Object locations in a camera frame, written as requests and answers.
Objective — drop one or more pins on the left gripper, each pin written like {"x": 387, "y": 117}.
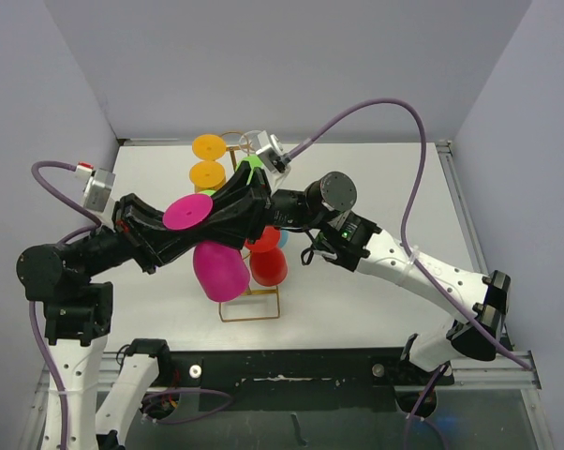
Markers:
{"x": 142, "y": 227}

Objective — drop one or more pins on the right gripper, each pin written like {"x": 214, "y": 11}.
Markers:
{"x": 241, "y": 211}

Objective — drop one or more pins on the orange goblet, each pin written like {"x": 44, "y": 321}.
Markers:
{"x": 207, "y": 175}
{"x": 209, "y": 147}

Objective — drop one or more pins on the light green goblet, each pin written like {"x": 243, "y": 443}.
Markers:
{"x": 253, "y": 161}

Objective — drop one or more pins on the cyan goblet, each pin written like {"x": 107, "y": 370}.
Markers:
{"x": 283, "y": 239}

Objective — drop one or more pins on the red goblet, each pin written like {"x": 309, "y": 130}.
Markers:
{"x": 267, "y": 262}

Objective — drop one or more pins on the magenta goblet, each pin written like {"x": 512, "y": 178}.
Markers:
{"x": 220, "y": 270}

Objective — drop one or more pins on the clear wine glass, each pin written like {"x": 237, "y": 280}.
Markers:
{"x": 248, "y": 142}

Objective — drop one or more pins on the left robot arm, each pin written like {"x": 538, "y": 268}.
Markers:
{"x": 71, "y": 320}

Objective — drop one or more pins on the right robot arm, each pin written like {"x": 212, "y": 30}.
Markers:
{"x": 477, "y": 303}

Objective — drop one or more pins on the gold wire glass rack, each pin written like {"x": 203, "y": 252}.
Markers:
{"x": 254, "y": 304}

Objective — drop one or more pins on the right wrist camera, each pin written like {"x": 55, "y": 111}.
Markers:
{"x": 275, "y": 161}

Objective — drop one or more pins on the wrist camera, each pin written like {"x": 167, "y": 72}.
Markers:
{"x": 275, "y": 161}
{"x": 98, "y": 185}

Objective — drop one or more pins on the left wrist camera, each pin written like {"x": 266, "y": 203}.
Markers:
{"x": 98, "y": 185}

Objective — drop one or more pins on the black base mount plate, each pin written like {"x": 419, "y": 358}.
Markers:
{"x": 297, "y": 381}

